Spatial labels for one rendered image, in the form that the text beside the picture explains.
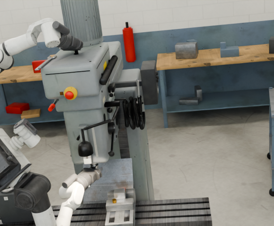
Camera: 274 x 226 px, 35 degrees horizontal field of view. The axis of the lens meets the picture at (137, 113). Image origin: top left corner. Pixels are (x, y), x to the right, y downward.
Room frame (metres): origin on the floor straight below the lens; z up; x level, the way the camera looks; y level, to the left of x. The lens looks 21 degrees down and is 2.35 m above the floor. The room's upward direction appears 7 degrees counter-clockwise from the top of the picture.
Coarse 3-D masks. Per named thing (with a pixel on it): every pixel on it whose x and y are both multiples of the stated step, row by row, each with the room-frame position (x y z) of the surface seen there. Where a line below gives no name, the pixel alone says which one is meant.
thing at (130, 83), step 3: (126, 81) 2.41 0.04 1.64; (129, 81) 2.40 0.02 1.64; (132, 81) 2.40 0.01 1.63; (135, 81) 2.39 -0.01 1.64; (117, 84) 2.40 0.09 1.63; (120, 84) 2.39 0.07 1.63; (123, 84) 2.39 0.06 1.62; (126, 84) 2.39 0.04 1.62; (129, 84) 2.39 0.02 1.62; (132, 84) 2.39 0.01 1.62; (135, 84) 2.38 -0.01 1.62; (141, 84) 2.38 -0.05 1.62; (117, 87) 2.40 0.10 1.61; (120, 87) 2.40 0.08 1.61
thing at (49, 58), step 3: (48, 57) 2.09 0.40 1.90; (51, 57) 2.08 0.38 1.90; (54, 57) 2.07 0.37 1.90; (48, 60) 2.03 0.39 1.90; (42, 63) 1.98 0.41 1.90; (45, 63) 1.97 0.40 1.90; (39, 66) 1.92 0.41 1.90; (42, 66) 1.92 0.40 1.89; (36, 69) 1.88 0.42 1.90; (39, 69) 1.88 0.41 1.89
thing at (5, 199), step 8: (0, 192) 2.18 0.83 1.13; (8, 192) 2.16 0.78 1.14; (0, 200) 2.15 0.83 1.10; (8, 200) 2.14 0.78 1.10; (0, 208) 2.15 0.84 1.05; (8, 208) 2.14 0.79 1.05; (16, 208) 2.14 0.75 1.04; (0, 216) 2.15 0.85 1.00; (8, 216) 2.14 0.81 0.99; (16, 216) 2.14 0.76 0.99; (24, 216) 2.14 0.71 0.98; (32, 216) 2.14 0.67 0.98
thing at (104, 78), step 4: (112, 56) 2.34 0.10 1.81; (116, 56) 2.35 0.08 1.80; (108, 60) 2.27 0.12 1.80; (112, 60) 2.26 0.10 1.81; (116, 60) 2.32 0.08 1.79; (108, 64) 2.18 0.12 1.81; (112, 64) 2.19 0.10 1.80; (108, 68) 2.10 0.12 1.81; (112, 68) 2.14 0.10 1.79; (104, 72) 2.03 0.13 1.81; (108, 72) 2.04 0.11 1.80; (104, 76) 1.95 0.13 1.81; (108, 76) 1.99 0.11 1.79; (100, 80) 1.92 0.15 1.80; (104, 80) 1.92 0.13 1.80; (104, 84) 1.92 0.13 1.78
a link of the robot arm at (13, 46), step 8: (8, 40) 1.94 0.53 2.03; (16, 40) 1.93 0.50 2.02; (24, 40) 1.92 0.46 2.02; (0, 48) 1.91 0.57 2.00; (8, 48) 1.92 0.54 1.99; (16, 48) 1.92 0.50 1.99; (24, 48) 1.93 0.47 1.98; (8, 56) 1.93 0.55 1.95; (0, 64) 1.89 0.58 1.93; (8, 64) 1.94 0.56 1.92
